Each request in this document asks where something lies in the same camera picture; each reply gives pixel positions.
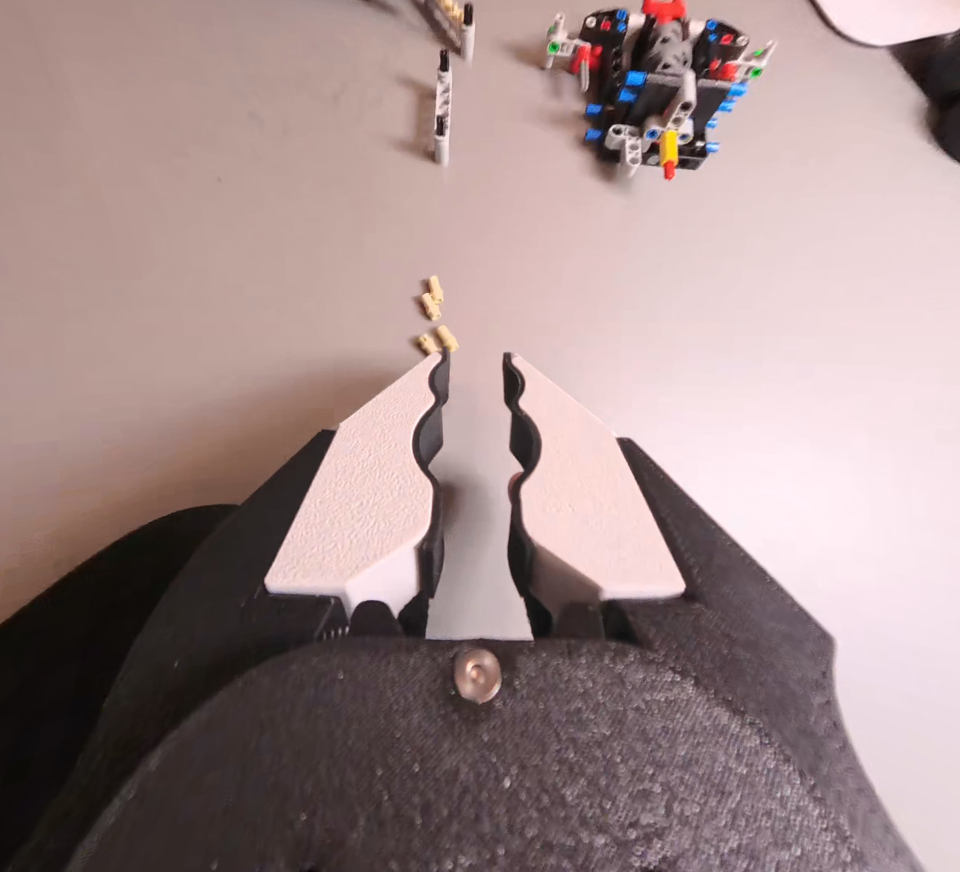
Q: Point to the grey lego beam frame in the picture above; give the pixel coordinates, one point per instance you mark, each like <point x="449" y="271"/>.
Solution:
<point x="442" y="137"/>
<point x="466" y="44"/>

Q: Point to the pile of tan lego pins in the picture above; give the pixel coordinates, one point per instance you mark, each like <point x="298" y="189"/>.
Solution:
<point x="447" y="337"/>

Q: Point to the lego car chassis assembly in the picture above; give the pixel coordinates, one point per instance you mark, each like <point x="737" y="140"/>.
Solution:
<point x="660" y="92"/>

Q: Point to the black lego tire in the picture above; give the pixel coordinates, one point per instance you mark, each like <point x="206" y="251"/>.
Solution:
<point x="934" y="100"/>

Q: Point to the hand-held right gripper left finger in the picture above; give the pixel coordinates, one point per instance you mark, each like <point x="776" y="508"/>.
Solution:
<point x="352" y="512"/>

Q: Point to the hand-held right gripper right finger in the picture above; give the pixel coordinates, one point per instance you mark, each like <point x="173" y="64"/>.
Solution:
<point x="600" y="512"/>

